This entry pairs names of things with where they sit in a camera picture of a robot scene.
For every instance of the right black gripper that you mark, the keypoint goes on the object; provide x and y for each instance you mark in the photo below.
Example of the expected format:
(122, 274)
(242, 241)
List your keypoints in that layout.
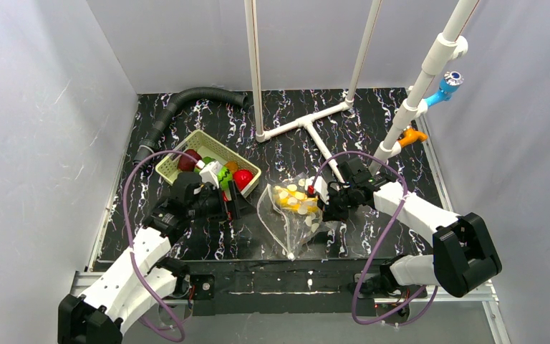
(330, 204)

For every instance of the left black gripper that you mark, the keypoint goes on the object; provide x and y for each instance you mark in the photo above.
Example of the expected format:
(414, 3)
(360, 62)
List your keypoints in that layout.
(230, 201)

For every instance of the red fake apple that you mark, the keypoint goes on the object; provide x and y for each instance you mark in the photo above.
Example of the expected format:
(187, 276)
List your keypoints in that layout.
(242, 178)

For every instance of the green fake watermelon ball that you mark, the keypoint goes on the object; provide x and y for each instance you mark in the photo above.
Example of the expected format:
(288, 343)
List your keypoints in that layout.
(224, 176)

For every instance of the orange fake fruit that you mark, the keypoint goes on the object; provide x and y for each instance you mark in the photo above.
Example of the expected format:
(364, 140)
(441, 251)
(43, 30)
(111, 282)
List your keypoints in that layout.
(232, 166)

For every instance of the yellow fake banana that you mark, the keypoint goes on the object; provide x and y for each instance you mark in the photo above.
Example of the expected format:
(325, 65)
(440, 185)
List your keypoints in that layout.
(295, 201)

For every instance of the clear polka dot zip bag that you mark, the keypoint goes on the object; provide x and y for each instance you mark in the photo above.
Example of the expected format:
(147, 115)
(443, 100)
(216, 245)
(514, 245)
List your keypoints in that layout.
(289, 230)

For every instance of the pale green plastic basket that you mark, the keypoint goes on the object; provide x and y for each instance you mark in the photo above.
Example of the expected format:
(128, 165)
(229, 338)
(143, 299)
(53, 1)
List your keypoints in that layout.
(206, 145)

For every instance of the purple fake sweet potato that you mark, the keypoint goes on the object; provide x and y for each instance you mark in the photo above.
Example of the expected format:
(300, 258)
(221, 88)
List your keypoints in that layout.
(188, 163)

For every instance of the green fake vegetable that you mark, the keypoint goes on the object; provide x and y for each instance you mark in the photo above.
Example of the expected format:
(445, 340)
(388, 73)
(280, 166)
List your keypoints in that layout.
(206, 160)

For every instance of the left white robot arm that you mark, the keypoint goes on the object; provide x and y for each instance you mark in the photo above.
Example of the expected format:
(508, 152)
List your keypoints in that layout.
(143, 275)

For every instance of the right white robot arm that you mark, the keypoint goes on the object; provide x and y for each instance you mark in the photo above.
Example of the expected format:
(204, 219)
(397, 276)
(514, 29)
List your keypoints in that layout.
(463, 257)

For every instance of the orange plastic faucet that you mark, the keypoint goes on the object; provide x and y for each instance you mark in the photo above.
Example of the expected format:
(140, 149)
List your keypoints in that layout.
(410, 136)

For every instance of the blue plastic faucet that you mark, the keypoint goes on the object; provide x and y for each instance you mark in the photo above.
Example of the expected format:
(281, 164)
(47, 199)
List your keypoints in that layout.
(449, 84)

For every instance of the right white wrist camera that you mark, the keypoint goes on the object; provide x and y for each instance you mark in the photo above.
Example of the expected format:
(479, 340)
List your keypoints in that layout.
(316, 188)

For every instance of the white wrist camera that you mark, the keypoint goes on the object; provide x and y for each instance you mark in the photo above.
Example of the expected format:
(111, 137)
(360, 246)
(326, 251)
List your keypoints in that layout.
(316, 188)
(209, 171)

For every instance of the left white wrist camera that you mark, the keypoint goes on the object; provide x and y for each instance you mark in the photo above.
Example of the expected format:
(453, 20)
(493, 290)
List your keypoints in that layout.
(209, 171)

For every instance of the white PVC pipe frame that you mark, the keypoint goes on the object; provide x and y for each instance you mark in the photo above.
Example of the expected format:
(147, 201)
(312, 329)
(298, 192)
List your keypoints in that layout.
(405, 46)

